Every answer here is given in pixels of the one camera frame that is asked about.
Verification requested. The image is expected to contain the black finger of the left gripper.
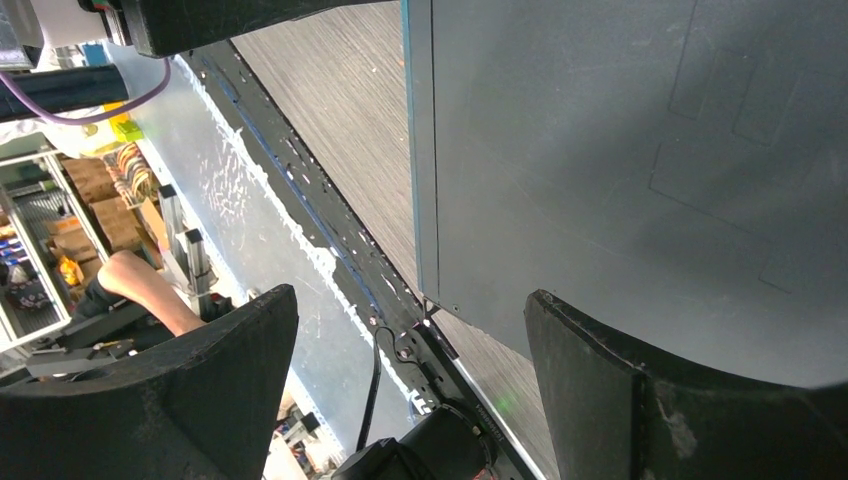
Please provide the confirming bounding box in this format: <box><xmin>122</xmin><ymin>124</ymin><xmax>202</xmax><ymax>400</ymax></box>
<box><xmin>119</xmin><ymin>0</ymin><xmax>379</xmax><ymax>58</ymax></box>

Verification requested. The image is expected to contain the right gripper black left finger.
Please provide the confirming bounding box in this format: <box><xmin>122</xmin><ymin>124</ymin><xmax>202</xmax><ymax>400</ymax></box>
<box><xmin>1</xmin><ymin>284</ymin><xmax>299</xmax><ymax>479</ymax></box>

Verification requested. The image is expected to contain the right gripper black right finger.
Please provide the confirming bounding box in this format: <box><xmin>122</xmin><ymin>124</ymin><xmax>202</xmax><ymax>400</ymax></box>
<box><xmin>524</xmin><ymin>290</ymin><xmax>847</xmax><ymax>479</ymax></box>

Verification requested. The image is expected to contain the person forearm in background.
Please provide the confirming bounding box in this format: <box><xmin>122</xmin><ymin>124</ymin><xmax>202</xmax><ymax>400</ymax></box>
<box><xmin>97</xmin><ymin>251</ymin><xmax>206</xmax><ymax>336</ymax></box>

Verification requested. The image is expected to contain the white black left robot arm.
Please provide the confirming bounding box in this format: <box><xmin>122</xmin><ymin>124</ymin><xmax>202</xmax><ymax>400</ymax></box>
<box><xmin>1</xmin><ymin>0</ymin><xmax>348</xmax><ymax>126</ymax></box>

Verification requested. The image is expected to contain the background storage shelf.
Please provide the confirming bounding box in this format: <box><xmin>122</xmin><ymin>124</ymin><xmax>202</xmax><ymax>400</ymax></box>
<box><xmin>1</xmin><ymin>144</ymin><xmax>161</xmax><ymax>351</ymax></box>

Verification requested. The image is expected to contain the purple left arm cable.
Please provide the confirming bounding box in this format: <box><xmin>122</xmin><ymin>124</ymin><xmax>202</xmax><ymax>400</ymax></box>
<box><xmin>0</xmin><ymin>58</ymin><xmax>174</xmax><ymax>127</ymax></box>

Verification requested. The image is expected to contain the dark grey network switch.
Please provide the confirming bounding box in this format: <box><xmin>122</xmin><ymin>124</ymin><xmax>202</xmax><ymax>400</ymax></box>
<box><xmin>401</xmin><ymin>1</ymin><xmax>847</xmax><ymax>387</ymax></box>

